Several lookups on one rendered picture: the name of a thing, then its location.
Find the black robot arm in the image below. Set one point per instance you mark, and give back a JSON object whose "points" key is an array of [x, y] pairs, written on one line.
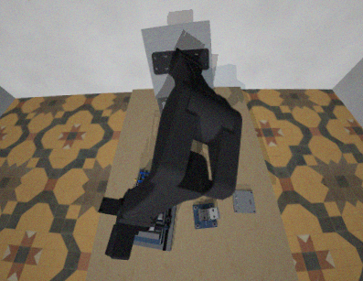
{"points": [[188, 114]]}

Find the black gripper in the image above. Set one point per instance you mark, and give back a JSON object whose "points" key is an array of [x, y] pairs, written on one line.
{"points": [[144, 229]]}

